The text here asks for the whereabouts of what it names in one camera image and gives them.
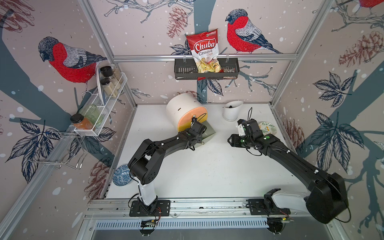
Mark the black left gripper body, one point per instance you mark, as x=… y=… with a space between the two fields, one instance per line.
x=199 y=138

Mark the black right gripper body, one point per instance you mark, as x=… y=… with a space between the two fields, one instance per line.
x=239 y=141

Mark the grey-green bottom drawer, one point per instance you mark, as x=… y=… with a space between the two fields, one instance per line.
x=208 y=134

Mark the orange top drawer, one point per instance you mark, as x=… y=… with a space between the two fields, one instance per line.
x=201 y=113

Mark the white round drawer cabinet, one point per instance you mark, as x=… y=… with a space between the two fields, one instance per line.
x=184 y=100

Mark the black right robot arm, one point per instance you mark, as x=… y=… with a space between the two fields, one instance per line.
x=326 y=197

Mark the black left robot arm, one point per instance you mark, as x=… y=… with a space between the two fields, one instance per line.
x=146 y=162

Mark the white ceramic utensil cup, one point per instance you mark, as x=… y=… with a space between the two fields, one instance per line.
x=231 y=110

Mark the floral patterned bowl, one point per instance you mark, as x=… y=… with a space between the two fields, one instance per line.
x=267 y=128

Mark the red Chuba chips bag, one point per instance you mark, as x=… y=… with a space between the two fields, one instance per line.
x=205 y=51

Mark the blue patterned bowl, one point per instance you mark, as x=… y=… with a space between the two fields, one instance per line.
x=122 y=176

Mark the dark-lid spice jar front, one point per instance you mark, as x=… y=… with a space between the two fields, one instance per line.
x=109 y=88

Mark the dark-lid spice jar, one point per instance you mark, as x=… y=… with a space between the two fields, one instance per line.
x=107 y=73
x=109 y=88

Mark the dark-lid spice jar back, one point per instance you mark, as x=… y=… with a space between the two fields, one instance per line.
x=107 y=73

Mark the green glass cup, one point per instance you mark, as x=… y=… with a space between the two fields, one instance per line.
x=92 y=113

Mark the orange sauce jar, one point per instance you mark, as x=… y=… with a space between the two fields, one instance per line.
x=81 y=122

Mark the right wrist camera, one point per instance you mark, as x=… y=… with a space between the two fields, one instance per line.
x=241 y=130

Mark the black wall basket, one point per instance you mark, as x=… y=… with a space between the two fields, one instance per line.
x=186 y=69

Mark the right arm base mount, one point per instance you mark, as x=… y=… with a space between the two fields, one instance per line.
x=258 y=207

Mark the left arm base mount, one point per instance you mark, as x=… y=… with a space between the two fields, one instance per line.
x=159 y=208

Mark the white wire wall shelf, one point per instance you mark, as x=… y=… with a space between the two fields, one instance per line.
x=103 y=104

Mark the metal wire hook rack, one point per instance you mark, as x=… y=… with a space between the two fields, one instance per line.
x=70 y=152

